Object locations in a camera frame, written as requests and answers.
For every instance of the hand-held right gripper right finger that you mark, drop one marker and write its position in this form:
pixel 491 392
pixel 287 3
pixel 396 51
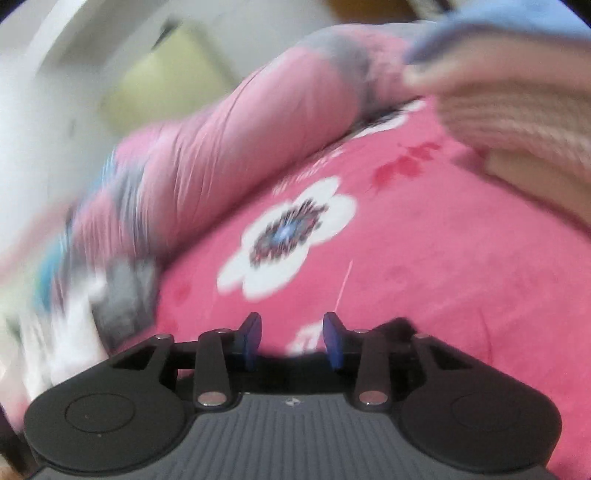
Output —
pixel 332 339

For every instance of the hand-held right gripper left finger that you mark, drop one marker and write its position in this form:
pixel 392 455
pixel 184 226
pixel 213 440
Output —
pixel 250 337

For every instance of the grey garment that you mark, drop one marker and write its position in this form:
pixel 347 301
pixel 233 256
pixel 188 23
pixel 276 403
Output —
pixel 127 295

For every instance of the pink floral bed sheet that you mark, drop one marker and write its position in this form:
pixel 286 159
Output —
pixel 415 258

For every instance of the pink grey rolled duvet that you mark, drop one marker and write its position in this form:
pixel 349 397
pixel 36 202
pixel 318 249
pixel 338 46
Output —
pixel 221 152

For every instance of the white garment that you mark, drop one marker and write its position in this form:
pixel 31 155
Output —
pixel 60 332

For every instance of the beige folded blanket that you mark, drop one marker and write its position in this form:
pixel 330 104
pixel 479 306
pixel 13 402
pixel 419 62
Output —
pixel 545 184

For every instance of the pale yellow wardrobe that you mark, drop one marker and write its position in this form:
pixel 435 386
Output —
pixel 175 78

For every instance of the cream folded blanket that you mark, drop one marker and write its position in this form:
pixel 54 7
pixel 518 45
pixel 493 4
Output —
pixel 508 69

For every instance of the brown wooden door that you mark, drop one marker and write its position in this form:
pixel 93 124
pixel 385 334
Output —
pixel 369 7

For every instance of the blue folded cloth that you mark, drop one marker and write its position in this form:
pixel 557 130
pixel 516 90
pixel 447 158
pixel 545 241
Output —
pixel 485 27

